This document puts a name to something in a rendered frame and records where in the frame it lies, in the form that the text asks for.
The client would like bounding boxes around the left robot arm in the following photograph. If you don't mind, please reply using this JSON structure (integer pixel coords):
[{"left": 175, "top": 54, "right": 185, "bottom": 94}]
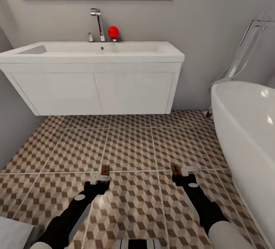
[{"left": 30, "top": 175, "right": 110, "bottom": 249}]

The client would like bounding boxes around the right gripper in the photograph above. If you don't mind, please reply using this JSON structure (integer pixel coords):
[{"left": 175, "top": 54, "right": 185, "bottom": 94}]
[{"left": 172, "top": 174, "right": 196, "bottom": 186}]

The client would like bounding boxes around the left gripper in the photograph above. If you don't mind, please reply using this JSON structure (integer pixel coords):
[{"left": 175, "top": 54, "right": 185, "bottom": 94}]
[{"left": 84, "top": 180, "right": 110, "bottom": 199}]

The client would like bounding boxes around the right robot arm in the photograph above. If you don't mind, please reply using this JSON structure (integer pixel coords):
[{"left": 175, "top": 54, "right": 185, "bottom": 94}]
[{"left": 172, "top": 166, "right": 255, "bottom": 249}]

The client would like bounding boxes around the mousetrap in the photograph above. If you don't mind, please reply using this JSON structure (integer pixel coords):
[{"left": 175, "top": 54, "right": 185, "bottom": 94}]
[
  {"left": 100, "top": 165, "right": 110, "bottom": 184},
  {"left": 170, "top": 165, "right": 181, "bottom": 175}
]

